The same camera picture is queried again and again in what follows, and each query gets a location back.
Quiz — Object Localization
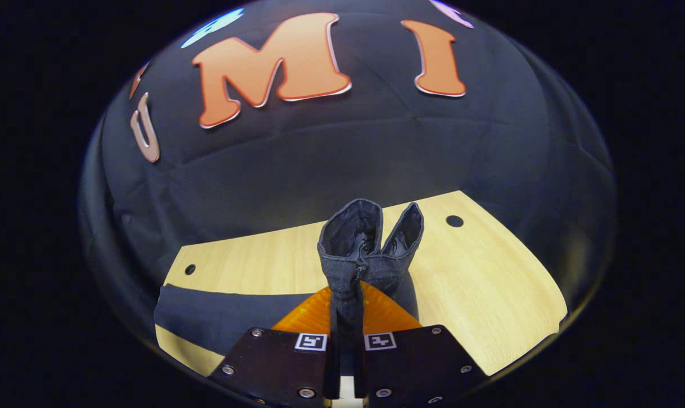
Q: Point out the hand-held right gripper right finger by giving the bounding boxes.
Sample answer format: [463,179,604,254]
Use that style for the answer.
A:
[360,279,489,406]

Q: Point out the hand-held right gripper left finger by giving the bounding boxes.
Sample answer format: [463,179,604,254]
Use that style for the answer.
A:
[208,285,342,407]

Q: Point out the dark grey jeans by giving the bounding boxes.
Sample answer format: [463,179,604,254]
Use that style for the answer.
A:
[153,198,426,397]

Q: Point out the black backdrop cloth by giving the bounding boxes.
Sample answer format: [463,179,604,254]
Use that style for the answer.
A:
[79,0,618,352]

